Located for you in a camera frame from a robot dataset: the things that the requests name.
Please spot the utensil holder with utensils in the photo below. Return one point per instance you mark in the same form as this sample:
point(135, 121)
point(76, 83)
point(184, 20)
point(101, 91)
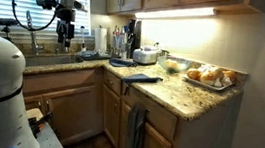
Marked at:
point(120, 40)

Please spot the wooden cabinets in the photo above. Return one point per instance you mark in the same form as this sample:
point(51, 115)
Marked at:
point(89, 100)
point(222, 7)

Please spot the black camera tripod mount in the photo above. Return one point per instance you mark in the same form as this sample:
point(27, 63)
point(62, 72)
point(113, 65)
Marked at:
point(6, 23)

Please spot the stainless steel sink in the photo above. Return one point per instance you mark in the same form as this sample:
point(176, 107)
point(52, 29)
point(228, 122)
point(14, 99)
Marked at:
point(47, 60)

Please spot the folded blue towel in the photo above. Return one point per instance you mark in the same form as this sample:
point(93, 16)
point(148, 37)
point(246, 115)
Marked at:
point(116, 62)

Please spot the black dish drying mat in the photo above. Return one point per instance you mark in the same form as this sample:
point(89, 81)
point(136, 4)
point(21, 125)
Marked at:
point(91, 55)

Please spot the glass fruit bowl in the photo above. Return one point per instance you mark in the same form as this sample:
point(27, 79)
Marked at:
point(173, 64)

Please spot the wooden upper cabinets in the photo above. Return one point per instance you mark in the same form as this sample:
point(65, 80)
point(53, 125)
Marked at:
point(222, 7)

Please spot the dish brush white handle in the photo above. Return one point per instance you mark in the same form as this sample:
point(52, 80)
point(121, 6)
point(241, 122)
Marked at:
point(82, 31)

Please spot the under cabinet light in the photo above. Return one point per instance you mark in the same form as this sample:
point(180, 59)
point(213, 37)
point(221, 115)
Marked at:
point(177, 13)

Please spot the dark blue towel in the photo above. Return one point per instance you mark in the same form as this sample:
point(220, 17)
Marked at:
point(140, 78)

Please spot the white plate with bread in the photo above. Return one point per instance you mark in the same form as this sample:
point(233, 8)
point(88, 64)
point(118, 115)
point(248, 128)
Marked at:
point(211, 77)

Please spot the black soda maker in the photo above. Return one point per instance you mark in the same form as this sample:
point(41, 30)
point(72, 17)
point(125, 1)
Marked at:
point(134, 35)

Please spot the grey hanging towel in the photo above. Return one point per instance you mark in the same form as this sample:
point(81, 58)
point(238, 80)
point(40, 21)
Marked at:
point(136, 124)

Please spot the silver small appliance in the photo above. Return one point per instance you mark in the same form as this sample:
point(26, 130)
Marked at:
point(145, 55)

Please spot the chrome sink faucet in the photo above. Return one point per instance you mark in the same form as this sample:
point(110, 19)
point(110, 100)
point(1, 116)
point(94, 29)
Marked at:
point(35, 47)

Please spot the wooden lower cabinets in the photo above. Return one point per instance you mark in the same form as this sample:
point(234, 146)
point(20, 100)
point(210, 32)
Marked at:
point(89, 100)

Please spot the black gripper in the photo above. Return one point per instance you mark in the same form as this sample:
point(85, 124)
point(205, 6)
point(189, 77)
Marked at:
point(65, 27)

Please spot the white paper towel roll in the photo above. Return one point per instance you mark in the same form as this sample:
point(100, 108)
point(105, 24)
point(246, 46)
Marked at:
point(100, 40)

